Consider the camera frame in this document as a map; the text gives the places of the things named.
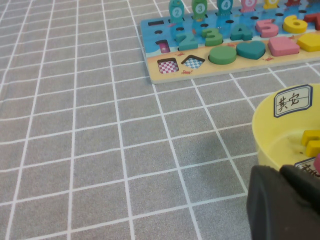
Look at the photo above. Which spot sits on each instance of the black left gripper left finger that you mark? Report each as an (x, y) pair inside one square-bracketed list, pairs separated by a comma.
[(270, 212)]

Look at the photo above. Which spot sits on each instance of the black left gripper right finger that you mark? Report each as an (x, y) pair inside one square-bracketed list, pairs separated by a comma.
[(305, 187)]

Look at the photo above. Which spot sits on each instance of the bottom label of yellow bowl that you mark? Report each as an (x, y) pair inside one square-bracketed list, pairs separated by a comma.
[(303, 166)]

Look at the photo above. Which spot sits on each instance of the yellow plastic bowl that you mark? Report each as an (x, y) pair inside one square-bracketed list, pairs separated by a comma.
[(267, 135)]

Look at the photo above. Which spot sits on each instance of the rim label of yellow bowl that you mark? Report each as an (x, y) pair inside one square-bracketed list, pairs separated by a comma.
[(292, 101)]

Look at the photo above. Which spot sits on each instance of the wooden number puzzle board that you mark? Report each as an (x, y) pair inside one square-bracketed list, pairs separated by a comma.
[(225, 68)]

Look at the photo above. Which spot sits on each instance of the magenta wooden rectangle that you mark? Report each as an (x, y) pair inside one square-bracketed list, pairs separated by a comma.
[(317, 165)]

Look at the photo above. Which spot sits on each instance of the yellow wooden equals sign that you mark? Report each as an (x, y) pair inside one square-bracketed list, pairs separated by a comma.
[(312, 147)]

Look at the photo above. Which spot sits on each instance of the pink wooden trapezoid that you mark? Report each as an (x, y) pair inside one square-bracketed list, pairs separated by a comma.
[(283, 46)]

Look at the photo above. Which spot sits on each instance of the yellow wooden pentagon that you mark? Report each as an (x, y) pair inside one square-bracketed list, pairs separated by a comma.
[(310, 43)]

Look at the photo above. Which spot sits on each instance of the teal wooden heart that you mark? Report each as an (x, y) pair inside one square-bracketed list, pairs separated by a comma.
[(250, 49)]

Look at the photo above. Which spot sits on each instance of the green wooden circle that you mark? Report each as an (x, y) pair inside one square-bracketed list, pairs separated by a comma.
[(222, 54)]

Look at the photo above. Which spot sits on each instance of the yellow wooden digit 6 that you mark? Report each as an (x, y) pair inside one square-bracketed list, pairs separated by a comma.
[(287, 26)]

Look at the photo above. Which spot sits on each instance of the pink wooden digit 5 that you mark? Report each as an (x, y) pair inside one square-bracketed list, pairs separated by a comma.
[(267, 28)]

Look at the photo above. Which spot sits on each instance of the dark teal wooden digit 4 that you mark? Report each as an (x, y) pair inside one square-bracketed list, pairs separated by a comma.
[(243, 33)]

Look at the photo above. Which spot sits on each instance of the red wooden digit 7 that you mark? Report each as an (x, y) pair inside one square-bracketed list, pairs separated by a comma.
[(315, 21)]

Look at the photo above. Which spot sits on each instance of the green wooden digit 3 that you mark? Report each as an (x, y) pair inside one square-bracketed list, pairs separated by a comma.
[(213, 37)]

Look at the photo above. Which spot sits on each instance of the grey checked tablecloth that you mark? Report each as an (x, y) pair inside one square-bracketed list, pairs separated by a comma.
[(100, 150)]

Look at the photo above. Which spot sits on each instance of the teal wooden digit 2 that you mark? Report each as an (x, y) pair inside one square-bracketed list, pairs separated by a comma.
[(186, 44)]

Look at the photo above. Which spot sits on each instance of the red fish number 7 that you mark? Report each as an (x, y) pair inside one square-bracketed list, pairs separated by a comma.
[(292, 2)]

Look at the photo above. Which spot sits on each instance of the yellow fish number 6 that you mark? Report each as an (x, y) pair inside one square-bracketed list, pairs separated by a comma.
[(271, 3)]

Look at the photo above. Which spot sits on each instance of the pink fish number 5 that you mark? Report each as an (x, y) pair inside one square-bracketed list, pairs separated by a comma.
[(249, 5)]

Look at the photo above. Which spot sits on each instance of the dark teal fish number 4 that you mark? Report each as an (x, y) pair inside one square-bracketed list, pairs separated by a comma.
[(226, 7)]

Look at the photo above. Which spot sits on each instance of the green fish number 3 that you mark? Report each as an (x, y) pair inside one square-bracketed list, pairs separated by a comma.
[(199, 9)]

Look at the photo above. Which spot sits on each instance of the teal fish number 2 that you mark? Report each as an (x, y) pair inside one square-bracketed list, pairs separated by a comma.
[(176, 11)]

